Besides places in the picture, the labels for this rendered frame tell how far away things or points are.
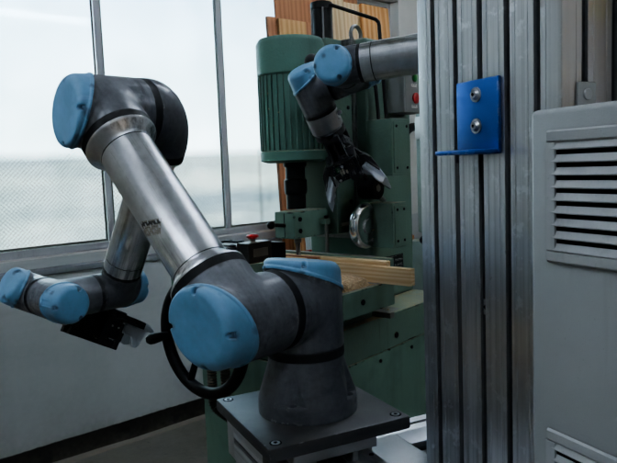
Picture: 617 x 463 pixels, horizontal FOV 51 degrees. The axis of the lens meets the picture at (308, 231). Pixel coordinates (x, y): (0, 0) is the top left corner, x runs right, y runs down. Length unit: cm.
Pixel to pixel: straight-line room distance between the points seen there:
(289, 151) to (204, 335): 85
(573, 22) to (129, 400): 263
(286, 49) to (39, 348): 171
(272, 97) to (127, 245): 58
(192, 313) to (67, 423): 217
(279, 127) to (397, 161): 33
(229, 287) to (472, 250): 31
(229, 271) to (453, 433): 37
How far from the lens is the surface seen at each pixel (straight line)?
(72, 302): 126
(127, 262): 129
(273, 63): 165
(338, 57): 127
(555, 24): 75
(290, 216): 166
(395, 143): 174
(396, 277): 153
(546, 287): 69
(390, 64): 127
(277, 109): 163
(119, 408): 307
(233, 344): 82
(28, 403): 290
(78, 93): 104
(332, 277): 94
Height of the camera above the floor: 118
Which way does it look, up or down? 6 degrees down
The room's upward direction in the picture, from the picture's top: 2 degrees counter-clockwise
